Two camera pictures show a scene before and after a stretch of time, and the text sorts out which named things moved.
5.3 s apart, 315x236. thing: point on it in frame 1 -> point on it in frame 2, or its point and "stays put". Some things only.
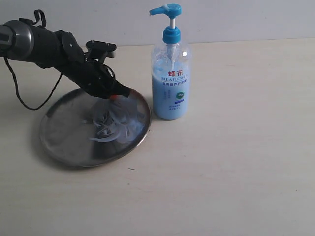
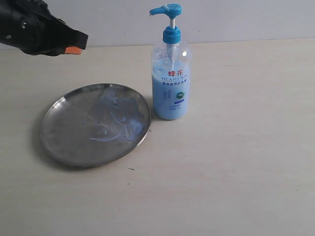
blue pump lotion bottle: x=171 y=69 stays put
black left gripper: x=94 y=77 -> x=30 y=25
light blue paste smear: x=118 y=119 stays put
